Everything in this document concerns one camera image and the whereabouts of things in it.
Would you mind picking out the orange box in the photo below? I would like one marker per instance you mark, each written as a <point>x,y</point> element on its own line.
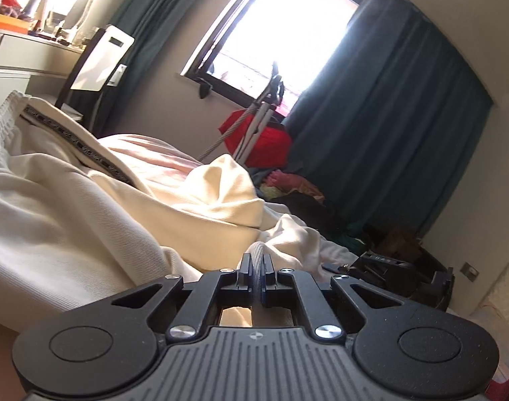
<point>12,24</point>

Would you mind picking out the teal left curtain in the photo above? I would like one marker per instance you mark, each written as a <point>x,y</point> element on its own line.
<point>158,27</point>

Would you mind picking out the white dressing table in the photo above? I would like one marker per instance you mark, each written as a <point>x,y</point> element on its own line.
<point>33,66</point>

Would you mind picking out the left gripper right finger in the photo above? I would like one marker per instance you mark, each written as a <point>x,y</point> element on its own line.
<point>298,292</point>

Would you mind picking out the cream white trousers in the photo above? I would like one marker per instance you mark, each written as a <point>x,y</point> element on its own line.
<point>77,225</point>

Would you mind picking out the teal right curtain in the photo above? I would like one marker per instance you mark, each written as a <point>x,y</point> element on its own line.
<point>388,127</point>

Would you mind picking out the teal curtain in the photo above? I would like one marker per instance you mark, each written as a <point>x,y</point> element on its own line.
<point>388,127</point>
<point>158,27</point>

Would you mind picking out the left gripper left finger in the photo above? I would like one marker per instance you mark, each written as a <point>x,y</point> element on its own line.
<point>214,292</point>

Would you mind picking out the pastel bed sheet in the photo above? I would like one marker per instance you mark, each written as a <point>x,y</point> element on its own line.
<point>155,162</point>

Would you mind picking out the pile of clothes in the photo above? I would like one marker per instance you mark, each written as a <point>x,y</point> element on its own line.
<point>306,201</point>

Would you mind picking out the silver spray can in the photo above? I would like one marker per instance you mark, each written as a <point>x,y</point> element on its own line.
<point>33,10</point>

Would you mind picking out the brown paper bag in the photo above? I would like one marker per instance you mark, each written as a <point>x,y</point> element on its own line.
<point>399,244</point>

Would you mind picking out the red bag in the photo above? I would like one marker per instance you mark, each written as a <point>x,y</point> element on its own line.
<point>271,148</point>

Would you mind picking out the black armchair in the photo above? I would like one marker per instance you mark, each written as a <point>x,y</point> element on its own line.
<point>425,280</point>

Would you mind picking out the wall socket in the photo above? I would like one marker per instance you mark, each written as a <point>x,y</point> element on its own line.
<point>470,272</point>

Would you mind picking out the white black chair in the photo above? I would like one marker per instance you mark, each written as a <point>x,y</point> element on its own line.
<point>94,69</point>

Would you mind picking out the dark framed window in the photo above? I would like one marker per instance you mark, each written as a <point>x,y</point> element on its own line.
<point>254,40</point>

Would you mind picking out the wavy white mirror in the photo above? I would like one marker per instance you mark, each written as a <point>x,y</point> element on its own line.
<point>63,14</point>

